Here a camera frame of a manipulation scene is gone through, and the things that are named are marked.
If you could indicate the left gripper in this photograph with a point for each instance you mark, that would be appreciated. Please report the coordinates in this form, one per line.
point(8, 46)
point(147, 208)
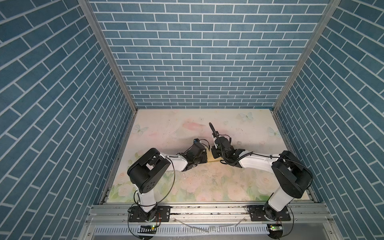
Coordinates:
point(204, 156)

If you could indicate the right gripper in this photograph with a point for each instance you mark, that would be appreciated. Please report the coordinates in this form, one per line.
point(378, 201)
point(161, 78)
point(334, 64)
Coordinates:
point(214, 151)

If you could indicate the yellow envelope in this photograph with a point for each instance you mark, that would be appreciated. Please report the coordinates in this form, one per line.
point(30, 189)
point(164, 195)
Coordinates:
point(211, 159)

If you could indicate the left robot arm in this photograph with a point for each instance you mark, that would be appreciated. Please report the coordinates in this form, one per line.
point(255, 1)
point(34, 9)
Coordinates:
point(148, 170)

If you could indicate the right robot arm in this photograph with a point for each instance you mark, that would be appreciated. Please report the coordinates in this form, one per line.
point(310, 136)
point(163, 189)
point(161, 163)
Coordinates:
point(293, 177)

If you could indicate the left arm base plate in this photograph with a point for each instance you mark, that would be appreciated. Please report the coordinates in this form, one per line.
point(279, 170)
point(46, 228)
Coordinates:
point(160, 213)

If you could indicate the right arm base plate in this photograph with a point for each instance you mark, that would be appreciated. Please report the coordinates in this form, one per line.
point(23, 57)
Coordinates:
point(259, 213)

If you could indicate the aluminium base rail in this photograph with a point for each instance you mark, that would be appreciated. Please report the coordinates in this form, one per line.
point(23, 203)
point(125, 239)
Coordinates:
point(222, 213)

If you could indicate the white slotted cable duct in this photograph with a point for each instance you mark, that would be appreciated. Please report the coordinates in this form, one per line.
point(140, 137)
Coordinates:
point(183, 230)

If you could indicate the left corner aluminium post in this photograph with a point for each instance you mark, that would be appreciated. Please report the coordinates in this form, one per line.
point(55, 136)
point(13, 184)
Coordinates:
point(95, 26)

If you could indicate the corner aluminium post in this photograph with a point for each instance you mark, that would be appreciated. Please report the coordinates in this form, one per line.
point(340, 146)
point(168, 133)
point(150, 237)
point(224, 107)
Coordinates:
point(95, 26)
point(318, 30)

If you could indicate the right corner aluminium post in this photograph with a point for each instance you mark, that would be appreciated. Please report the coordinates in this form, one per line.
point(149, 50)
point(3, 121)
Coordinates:
point(318, 30)

